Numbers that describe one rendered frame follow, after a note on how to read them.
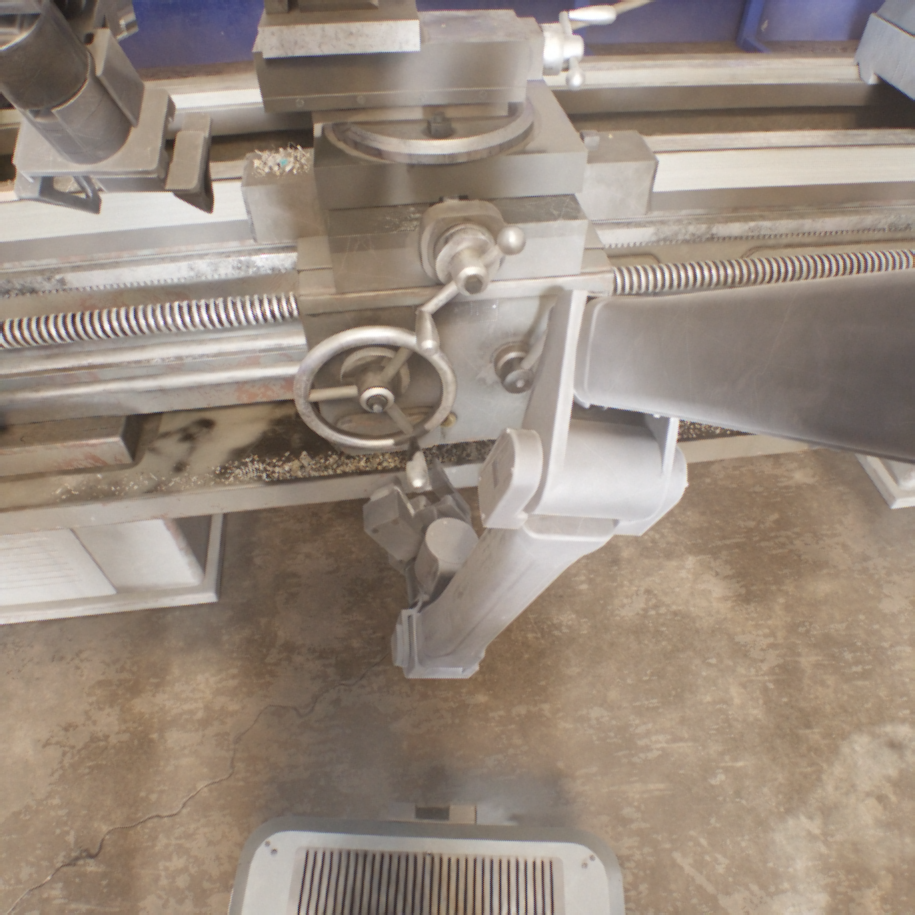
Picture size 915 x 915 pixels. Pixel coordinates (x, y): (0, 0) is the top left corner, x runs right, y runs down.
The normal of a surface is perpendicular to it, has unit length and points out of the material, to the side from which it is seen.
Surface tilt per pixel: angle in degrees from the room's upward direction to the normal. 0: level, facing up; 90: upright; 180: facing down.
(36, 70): 113
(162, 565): 90
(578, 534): 18
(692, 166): 36
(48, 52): 106
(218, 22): 90
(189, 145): 30
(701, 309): 73
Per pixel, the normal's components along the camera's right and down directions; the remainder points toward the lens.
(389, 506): -0.44, -0.54
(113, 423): 0.00, -0.65
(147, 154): -0.02, -0.19
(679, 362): -0.97, -0.03
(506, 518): 0.07, 0.85
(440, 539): 0.24, -0.66
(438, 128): -0.16, 0.74
